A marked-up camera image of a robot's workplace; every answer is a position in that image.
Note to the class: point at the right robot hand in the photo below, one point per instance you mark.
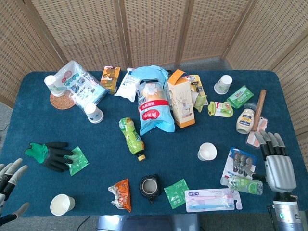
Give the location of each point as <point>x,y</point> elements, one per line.
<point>279,168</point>

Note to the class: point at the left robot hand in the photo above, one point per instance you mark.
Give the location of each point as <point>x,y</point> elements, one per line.
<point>9,176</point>

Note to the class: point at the white paper cup green print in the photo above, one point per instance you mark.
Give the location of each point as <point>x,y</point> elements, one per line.
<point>207,151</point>
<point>223,84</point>

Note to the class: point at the plain white paper cup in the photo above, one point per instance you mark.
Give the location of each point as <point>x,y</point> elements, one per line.
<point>61,205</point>

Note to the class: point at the paper cup stack green print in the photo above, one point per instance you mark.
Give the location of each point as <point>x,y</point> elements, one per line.
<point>53,84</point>

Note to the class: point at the paper cup stack blue flower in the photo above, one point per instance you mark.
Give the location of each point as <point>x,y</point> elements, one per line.
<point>94,113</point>

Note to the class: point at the green and black work glove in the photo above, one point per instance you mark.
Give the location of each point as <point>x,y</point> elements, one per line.
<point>51,155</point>

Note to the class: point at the mayonnaise squeeze bottle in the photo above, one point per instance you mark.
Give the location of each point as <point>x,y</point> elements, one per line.
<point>246,118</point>

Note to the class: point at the green tea sachet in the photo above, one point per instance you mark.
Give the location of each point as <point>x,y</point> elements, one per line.
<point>176,193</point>
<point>79,162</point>

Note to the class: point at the toothbrush pack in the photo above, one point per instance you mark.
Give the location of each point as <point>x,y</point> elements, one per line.
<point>213,199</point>

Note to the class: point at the green wet wipes pack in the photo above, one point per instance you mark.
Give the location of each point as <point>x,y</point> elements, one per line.
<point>240,96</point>

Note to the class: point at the lip balm blister pack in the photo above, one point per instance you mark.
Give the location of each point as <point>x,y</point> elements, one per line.
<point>220,109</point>

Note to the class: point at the round woven coaster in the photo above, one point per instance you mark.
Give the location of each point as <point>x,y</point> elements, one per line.
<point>61,102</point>

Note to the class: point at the small light green sachet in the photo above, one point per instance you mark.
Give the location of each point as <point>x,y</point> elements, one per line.
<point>200,101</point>

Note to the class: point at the orange snack bag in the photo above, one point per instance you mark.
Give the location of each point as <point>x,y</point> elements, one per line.
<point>122,195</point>

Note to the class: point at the razor blister pack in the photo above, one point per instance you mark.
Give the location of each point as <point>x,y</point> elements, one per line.
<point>197,86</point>

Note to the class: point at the clear plastic bag of packs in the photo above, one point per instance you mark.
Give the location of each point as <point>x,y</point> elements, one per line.
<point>80,84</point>

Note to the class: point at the tall cream orange diffuser box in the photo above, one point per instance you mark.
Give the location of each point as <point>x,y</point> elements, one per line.
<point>181,103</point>

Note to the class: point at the green tea drink bottle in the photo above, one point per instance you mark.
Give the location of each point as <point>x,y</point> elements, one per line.
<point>132,137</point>

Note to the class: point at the black cast iron teapot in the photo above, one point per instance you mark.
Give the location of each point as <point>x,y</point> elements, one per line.
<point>149,187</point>

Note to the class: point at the large light blue bag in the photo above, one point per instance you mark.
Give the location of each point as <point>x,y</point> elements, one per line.
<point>154,106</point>

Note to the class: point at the small orange carton box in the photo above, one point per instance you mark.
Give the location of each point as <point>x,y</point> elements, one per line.
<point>110,79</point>

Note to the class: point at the grey robot torso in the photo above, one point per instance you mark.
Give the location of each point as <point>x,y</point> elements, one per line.
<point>149,223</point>

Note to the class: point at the white soft pouch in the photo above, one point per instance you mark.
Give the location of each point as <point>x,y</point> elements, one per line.
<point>127,85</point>

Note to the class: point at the bamboo folding screen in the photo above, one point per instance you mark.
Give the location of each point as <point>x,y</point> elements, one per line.
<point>154,31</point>

